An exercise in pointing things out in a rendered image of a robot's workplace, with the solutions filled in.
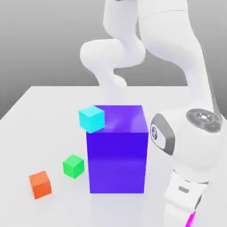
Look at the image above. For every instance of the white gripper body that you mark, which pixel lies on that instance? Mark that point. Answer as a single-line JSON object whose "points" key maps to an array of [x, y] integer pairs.
{"points": [[179, 207]]}

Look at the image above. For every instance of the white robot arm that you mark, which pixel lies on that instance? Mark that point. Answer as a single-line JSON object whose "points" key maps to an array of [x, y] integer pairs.
{"points": [[165, 44]]}

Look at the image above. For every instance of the small green cube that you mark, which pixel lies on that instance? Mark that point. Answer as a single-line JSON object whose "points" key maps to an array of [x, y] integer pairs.
{"points": [[73, 166]]}

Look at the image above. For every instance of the small cyan cube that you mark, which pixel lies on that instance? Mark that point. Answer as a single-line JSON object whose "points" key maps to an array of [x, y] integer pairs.
{"points": [[91, 119]]}

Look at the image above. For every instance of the small orange cube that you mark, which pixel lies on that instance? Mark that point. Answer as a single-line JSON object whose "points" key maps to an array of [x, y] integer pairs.
{"points": [[40, 185]]}

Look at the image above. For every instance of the large blue box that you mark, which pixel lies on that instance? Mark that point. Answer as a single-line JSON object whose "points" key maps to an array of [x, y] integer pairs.
{"points": [[117, 159]]}

